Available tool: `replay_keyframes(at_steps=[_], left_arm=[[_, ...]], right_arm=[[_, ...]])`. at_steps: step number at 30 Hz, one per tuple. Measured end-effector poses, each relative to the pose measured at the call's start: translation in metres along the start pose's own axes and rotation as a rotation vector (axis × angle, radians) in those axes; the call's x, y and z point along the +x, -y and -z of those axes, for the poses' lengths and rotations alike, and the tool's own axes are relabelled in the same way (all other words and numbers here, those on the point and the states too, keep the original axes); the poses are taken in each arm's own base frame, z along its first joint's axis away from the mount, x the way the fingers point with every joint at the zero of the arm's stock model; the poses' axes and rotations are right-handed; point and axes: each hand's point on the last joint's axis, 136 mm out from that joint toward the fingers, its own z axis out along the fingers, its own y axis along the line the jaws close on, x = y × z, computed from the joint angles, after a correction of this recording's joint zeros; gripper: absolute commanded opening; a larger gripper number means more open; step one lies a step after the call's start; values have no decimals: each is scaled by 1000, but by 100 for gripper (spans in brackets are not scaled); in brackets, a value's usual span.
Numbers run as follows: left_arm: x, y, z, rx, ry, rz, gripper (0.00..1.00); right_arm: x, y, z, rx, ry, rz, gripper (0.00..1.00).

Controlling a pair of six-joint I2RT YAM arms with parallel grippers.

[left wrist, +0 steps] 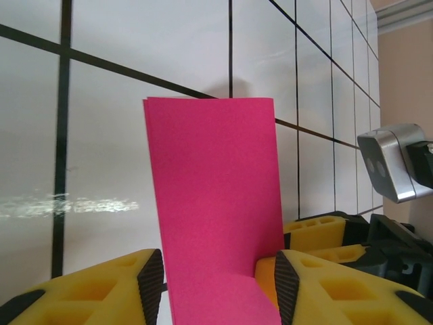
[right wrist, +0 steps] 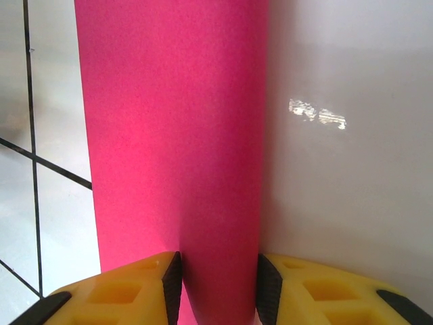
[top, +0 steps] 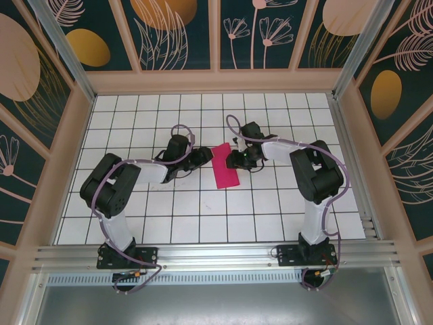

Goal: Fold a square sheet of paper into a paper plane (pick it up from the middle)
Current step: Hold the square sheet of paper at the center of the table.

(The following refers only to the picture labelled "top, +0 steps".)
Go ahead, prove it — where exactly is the pink paper sheet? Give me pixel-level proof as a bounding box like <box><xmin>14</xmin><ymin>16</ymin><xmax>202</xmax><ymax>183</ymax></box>
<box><xmin>212</xmin><ymin>142</ymin><xmax>242</xmax><ymax>190</ymax></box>

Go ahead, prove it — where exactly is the grey metal sheet panel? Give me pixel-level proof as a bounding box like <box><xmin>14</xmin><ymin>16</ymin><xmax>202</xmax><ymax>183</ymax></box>
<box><xmin>20</xmin><ymin>267</ymin><xmax>417</xmax><ymax>325</ymax></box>

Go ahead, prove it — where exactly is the aluminium side rail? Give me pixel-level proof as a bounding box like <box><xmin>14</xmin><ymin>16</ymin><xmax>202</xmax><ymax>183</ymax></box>
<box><xmin>327</xmin><ymin>94</ymin><xmax>382</xmax><ymax>241</ymax></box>

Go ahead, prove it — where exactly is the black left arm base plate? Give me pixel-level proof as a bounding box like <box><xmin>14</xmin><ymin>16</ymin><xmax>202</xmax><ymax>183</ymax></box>
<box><xmin>96</xmin><ymin>246</ymin><xmax>160</xmax><ymax>270</ymax></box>

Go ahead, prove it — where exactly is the aluminium mounting rail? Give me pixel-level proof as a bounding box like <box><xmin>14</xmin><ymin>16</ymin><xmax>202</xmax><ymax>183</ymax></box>
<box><xmin>30</xmin><ymin>240</ymin><xmax>403</xmax><ymax>274</ymax></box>

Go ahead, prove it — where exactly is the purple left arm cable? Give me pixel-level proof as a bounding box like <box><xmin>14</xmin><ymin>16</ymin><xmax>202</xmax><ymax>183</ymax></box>
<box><xmin>91</xmin><ymin>123</ymin><xmax>198</xmax><ymax>296</ymax></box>

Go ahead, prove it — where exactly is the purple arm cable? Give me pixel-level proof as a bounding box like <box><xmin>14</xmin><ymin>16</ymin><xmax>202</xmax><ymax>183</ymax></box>
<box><xmin>225</xmin><ymin>114</ymin><xmax>350</xmax><ymax>292</ymax></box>
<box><xmin>91</xmin><ymin>123</ymin><xmax>198</xmax><ymax>296</ymax></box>

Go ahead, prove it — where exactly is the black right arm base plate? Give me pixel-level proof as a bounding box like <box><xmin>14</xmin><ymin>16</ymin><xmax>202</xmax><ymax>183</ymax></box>
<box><xmin>275</xmin><ymin>244</ymin><xmax>338</xmax><ymax>268</ymax></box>

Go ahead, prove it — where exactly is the slotted metal cable duct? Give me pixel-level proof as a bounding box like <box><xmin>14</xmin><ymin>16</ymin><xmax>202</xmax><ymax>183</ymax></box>
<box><xmin>45</xmin><ymin>272</ymin><xmax>305</xmax><ymax>287</ymax></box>

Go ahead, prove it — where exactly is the aluminium frame post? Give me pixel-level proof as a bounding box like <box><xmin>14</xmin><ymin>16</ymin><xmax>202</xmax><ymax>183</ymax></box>
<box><xmin>331</xmin><ymin>0</ymin><xmax>407</xmax><ymax>101</ymax></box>
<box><xmin>26</xmin><ymin>0</ymin><xmax>97</xmax><ymax>102</ymax></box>

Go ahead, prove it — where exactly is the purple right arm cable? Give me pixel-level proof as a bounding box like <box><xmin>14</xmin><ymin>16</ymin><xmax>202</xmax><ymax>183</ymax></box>
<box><xmin>225</xmin><ymin>114</ymin><xmax>350</xmax><ymax>292</ymax></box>

